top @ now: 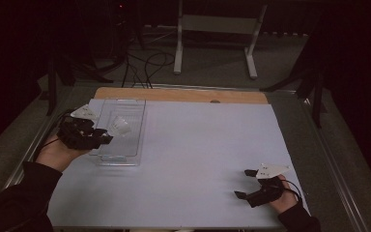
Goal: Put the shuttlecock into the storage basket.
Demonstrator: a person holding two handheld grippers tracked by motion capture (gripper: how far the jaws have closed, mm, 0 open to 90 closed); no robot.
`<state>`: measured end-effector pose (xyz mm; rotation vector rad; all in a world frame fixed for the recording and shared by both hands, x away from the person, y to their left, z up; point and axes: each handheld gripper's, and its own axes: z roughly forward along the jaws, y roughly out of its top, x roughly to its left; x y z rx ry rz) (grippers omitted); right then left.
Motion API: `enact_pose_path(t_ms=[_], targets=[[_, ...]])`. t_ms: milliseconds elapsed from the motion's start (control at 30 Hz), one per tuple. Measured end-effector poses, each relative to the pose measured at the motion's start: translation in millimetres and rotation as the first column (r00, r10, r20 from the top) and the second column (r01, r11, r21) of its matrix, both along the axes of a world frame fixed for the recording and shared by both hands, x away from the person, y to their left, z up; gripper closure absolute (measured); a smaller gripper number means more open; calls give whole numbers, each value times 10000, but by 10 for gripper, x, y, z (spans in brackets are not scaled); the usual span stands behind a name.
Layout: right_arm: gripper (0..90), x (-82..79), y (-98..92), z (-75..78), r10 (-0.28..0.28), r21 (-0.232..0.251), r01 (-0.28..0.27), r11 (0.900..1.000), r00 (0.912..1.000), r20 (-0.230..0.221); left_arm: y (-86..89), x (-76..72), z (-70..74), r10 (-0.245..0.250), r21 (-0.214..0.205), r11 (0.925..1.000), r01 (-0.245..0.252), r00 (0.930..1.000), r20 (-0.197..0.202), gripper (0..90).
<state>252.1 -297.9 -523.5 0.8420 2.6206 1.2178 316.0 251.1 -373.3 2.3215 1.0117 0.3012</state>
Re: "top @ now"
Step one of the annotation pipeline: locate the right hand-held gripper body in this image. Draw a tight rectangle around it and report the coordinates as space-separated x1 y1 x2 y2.
245 162 292 209

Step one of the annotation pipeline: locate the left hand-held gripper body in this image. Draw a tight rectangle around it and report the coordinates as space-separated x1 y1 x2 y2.
57 103 110 151

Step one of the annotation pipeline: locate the white shuttlecock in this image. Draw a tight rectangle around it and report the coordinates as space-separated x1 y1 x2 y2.
107 115 132 137

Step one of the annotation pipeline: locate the clear plastic container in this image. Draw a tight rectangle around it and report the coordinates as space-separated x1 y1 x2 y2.
88 98 147 167

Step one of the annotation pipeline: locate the person's right hand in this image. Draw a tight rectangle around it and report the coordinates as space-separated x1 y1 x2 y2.
268 173 300 216

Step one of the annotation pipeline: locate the person's left hand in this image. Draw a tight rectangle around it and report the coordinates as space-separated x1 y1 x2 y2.
35 134 92 174

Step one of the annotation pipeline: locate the white table mat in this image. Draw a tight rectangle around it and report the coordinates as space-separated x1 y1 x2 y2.
46 99 311 230

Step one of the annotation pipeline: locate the black tripod stand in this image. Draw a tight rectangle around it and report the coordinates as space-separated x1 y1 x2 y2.
259 32 328 130
45 47 114 117

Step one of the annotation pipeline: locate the white metal stand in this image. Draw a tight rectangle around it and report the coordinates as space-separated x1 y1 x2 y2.
173 0 269 80

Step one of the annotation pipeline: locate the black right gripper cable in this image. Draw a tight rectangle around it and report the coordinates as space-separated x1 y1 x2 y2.
281 179 304 205

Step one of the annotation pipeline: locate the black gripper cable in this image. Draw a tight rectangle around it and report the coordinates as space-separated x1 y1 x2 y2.
281 179 304 205
32 108 75 162

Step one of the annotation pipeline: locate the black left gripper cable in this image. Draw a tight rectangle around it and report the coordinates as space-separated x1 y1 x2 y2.
32 108 75 162

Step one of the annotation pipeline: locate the metal floor rail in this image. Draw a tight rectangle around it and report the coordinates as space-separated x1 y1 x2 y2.
298 93 371 232
0 85 75 232

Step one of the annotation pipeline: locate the black floor cable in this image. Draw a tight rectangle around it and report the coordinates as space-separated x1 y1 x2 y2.
143 51 176 89
121 53 150 89

